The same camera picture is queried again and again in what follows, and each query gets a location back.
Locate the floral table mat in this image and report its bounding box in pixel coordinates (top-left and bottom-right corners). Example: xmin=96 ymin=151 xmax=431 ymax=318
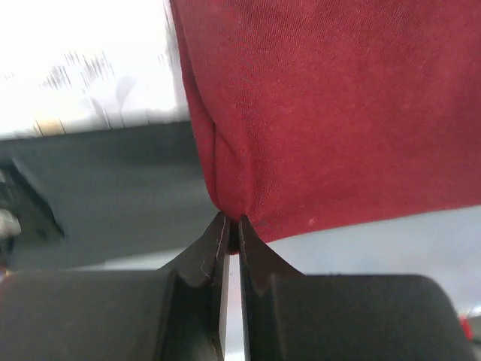
xmin=1 ymin=0 xmax=189 ymax=139

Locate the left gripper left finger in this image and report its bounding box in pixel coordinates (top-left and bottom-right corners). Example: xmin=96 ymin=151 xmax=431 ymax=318
xmin=1 ymin=214 xmax=230 ymax=360

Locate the dark red t shirt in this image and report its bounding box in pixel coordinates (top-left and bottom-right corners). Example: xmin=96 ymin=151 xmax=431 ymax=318
xmin=171 ymin=1 xmax=480 ymax=241

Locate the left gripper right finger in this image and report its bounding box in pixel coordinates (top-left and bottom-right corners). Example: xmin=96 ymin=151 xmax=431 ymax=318
xmin=238 ymin=217 xmax=476 ymax=360

